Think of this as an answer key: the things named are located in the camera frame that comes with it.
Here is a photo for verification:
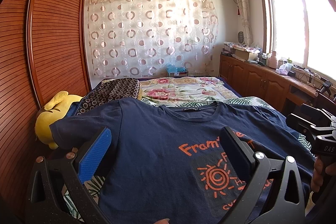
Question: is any navy blue printed t-shirt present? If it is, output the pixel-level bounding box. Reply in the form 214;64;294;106
50;98;314;223

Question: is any person's right hand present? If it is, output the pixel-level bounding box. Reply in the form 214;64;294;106
310;156;336;192

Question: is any green leaf-print sheet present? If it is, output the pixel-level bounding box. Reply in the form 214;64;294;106
61;96;313;222

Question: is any wooden sideboard cabinet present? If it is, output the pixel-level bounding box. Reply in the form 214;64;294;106
219;55;315;115

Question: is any white plastic bag on cabinet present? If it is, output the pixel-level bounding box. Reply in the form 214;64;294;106
276;63;291;76

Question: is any yellow plush toy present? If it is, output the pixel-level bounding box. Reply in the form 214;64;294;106
35;91;82;149

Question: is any pink bottle on cabinet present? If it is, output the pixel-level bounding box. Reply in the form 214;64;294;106
268;51;278;69

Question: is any dark circle-patterned pillow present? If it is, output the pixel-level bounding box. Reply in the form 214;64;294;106
73;78;142;115

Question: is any cardboard box on cabinet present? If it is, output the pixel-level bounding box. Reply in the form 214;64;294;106
233;48;260;61

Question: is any wooden louvered wardrobe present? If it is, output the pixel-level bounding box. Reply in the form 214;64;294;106
1;0;91;215

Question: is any floral blanket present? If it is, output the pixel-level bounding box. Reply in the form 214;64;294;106
139;77;239;107

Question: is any blue tissue box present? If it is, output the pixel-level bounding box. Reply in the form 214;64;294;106
166;64;189;77

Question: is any circle-patterned sheer curtain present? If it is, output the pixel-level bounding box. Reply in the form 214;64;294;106
85;0;219;79

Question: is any beige window curtain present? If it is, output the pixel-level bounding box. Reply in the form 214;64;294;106
237;0;253;46

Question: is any window with wooden frame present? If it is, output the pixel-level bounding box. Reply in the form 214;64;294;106
262;0;335;79

